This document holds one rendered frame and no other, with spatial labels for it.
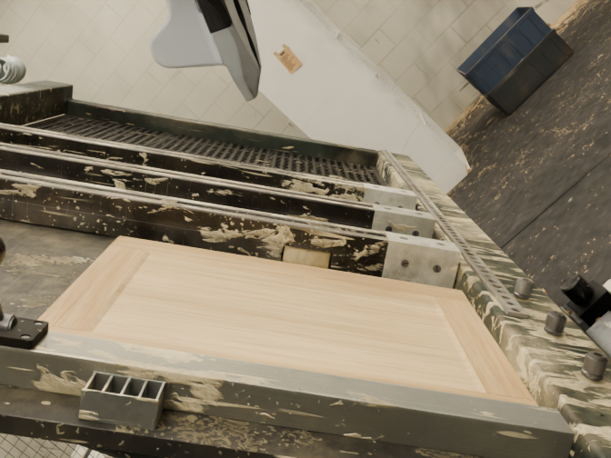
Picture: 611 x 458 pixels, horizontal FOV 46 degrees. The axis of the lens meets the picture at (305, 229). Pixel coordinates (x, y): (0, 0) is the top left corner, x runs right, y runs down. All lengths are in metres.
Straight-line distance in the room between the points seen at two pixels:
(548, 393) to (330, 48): 3.96
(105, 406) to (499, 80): 4.58
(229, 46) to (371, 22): 5.59
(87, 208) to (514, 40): 4.14
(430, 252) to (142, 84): 5.34
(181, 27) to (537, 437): 0.52
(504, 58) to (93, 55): 3.42
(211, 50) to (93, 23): 6.03
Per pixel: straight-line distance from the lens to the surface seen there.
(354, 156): 2.53
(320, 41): 4.65
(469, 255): 1.29
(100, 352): 0.73
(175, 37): 0.46
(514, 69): 5.09
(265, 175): 1.65
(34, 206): 1.26
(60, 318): 0.86
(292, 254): 1.21
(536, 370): 0.88
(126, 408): 0.68
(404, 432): 0.73
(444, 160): 4.80
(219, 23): 0.45
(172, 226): 1.21
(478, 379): 0.88
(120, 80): 6.47
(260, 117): 6.22
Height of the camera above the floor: 1.35
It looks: 10 degrees down
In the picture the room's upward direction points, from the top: 48 degrees counter-clockwise
